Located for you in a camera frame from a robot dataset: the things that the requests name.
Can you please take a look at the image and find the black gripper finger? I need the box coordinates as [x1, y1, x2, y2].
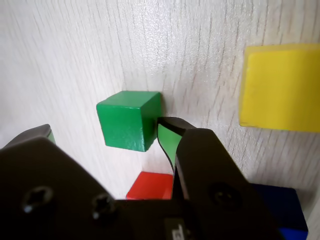
[156, 116, 284, 240]
[0, 123, 131, 240]

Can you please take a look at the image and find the green wooden cube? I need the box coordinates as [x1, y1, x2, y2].
[96, 90, 161, 153]

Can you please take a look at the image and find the red wooden cube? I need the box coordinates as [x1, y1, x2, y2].
[125, 171, 175, 201]

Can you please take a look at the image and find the blue wooden cube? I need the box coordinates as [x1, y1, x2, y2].
[249, 183, 309, 240]

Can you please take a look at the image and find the yellow wooden cube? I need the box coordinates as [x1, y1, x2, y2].
[238, 42, 320, 132]

